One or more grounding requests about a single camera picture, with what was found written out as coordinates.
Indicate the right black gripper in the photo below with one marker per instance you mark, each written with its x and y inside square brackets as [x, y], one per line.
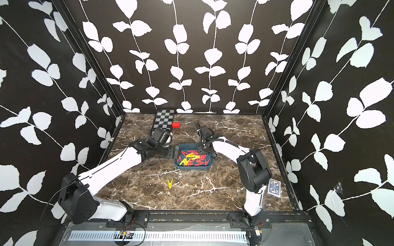
[202, 133]

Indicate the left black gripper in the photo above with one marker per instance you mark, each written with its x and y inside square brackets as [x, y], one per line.
[171, 154]

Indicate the teal plastic storage box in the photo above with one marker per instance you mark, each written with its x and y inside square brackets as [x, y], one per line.
[185, 147]

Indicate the yellow clothespin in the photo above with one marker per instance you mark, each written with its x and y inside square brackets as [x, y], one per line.
[170, 183]

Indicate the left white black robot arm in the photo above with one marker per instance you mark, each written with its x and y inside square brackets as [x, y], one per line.
[78, 192]

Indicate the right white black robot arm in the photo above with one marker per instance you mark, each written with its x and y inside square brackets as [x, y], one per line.
[254, 170]

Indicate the clothespin pile in box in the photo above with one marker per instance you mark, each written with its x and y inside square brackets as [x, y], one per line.
[191, 158]

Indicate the black grey checkerboard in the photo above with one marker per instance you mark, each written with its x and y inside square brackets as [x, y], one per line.
[163, 119]

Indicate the small red block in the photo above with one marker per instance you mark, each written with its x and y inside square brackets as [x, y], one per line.
[176, 125]

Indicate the small electronics board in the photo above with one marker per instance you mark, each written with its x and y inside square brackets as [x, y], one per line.
[125, 235]

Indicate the black front mounting rail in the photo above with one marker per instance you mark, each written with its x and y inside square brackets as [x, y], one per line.
[149, 216]

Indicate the white perforated cable duct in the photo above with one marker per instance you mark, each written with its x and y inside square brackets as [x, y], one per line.
[198, 236]

